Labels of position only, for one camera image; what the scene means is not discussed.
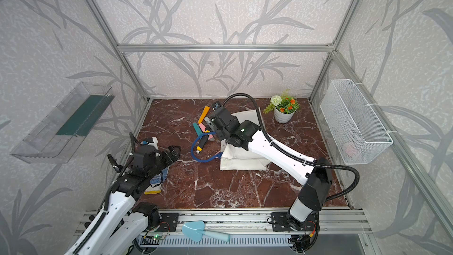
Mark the orange art knife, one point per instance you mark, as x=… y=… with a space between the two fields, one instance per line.
x=205 y=111

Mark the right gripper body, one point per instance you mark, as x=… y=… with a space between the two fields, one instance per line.
x=220 y=135

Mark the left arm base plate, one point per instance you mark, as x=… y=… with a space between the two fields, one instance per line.
x=166 y=222

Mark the white wire mesh basket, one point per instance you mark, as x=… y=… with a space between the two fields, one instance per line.
x=358 y=133

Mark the black yellow art knife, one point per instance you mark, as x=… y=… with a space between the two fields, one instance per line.
x=202 y=143

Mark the white power adapter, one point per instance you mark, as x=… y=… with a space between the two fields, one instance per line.
x=150 y=142

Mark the blue dotted work glove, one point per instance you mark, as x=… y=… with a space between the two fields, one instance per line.
x=155 y=185

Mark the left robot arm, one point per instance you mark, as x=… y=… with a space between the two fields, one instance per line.
x=121 y=219

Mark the clear plastic wall bin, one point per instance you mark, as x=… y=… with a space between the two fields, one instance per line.
x=58 y=136

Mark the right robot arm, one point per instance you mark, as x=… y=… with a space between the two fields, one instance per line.
x=313 y=174

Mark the potted artificial flower plant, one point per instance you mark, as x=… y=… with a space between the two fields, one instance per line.
x=284 y=106

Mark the light blue trowel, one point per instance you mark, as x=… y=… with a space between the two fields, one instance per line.
x=195 y=230

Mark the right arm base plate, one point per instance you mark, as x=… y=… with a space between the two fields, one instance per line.
x=281 y=221

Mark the white Doraemon tote pouch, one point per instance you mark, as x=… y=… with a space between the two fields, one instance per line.
x=234 y=158

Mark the teal art knife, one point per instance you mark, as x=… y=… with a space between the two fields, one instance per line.
x=197 y=129

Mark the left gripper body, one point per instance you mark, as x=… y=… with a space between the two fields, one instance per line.
x=160 y=162

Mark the grey art knife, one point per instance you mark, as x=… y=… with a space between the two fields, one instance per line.
x=209 y=123

